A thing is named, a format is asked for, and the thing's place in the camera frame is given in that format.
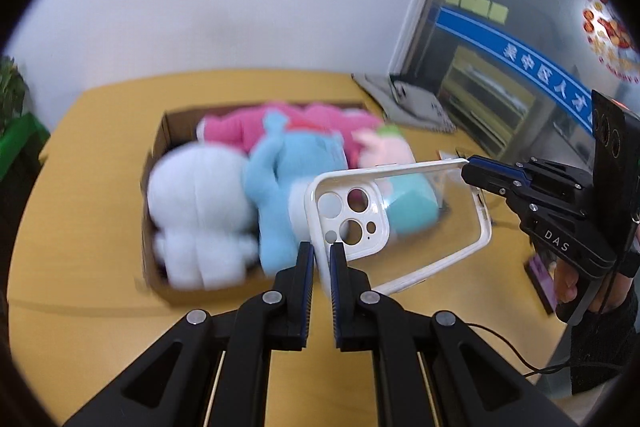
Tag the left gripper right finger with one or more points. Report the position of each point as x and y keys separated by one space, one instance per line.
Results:
x=430 y=370

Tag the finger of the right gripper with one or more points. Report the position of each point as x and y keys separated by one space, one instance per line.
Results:
x=497 y=190
x=483 y=171

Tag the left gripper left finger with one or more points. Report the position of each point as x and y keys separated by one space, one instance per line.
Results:
x=211 y=370

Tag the white clear phone case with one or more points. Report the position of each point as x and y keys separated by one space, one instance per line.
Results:
x=345 y=208

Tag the person right hand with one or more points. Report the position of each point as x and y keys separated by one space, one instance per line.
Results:
x=612 y=292

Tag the purple card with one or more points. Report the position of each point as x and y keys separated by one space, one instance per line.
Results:
x=542 y=282

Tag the pink pig plush teal shirt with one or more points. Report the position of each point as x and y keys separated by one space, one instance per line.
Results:
x=409 y=200

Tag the grey cloth bag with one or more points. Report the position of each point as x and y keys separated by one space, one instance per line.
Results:
x=405 y=104

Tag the white plush toy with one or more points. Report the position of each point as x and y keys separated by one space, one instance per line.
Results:
x=205 y=225

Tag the yellow sticky notes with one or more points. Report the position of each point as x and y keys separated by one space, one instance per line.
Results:
x=491 y=10

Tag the blue plush bear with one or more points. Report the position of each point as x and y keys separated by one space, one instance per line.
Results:
x=275 y=179

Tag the magenta plush toy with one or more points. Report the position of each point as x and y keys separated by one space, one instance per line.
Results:
x=243 y=128

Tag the brown cardboard box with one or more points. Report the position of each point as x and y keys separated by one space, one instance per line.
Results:
x=176 y=129

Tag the green potted plant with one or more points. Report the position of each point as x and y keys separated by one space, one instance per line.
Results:
x=13 y=91

